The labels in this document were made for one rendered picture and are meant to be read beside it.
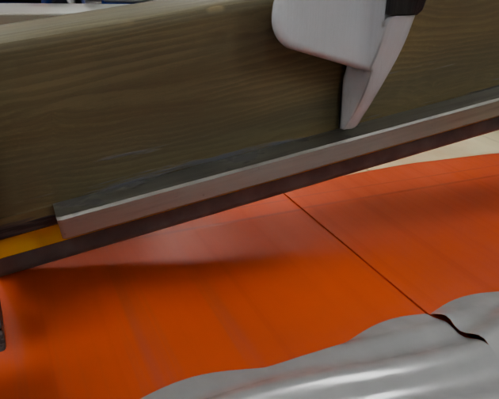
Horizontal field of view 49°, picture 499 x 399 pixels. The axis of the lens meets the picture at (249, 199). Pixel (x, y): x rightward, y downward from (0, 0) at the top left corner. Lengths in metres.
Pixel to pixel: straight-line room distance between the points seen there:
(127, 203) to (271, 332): 0.08
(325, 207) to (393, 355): 0.13
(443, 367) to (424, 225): 0.12
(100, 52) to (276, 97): 0.08
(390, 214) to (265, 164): 0.11
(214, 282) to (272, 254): 0.04
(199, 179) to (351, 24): 0.09
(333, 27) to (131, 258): 0.13
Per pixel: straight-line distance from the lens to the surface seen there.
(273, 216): 0.30
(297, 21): 0.21
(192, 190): 0.22
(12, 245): 0.25
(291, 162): 0.24
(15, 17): 0.39
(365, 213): 0.31
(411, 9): 0.23
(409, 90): 0.28
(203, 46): 0.22
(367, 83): 0.24
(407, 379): 0.20
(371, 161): 0.29
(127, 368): 0.20
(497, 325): 0.23
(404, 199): 0.34
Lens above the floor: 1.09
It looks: 26 degrees down
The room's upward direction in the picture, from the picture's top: 4 degrees clockwise
